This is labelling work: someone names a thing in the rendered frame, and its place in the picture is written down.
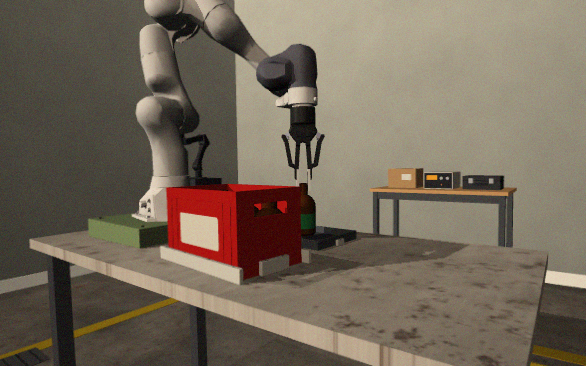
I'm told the brown bottle with green label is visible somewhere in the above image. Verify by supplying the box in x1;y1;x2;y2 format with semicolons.
299;183;316;236

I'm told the red plastic crate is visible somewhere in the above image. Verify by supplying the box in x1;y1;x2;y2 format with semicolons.
166;184;302;280

